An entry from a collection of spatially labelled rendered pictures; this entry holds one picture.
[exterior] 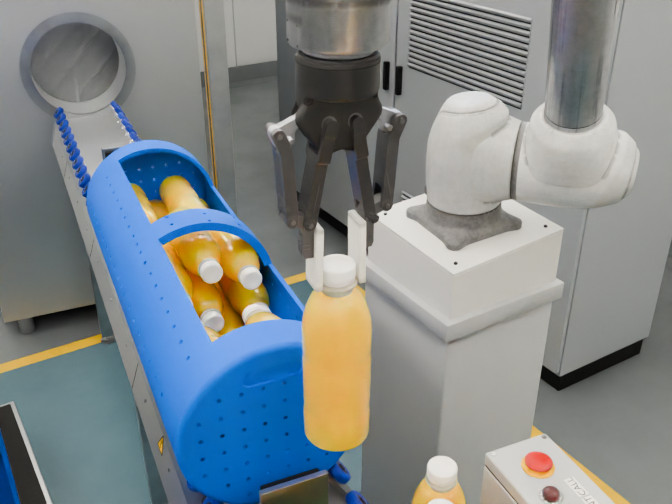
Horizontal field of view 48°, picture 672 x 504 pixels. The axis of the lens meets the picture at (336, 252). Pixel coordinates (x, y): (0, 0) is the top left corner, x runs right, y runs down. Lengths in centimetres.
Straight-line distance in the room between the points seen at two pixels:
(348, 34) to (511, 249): 97
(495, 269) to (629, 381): 170
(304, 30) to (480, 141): 86
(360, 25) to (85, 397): 253
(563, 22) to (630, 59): 126
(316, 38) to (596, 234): 215
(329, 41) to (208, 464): 67
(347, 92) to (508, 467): 60
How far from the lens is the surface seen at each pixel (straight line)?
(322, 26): 64
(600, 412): 299
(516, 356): 173
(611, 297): 297
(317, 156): 70
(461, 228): 156
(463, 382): 165
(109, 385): 307
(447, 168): 150
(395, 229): 160
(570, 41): 130
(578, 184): 146
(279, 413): 110
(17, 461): 262
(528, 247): 158
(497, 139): 148
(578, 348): 297
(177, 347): 113
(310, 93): 67
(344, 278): 75
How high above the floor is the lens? 183
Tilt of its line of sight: 28 degrees down
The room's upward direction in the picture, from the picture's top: straight up
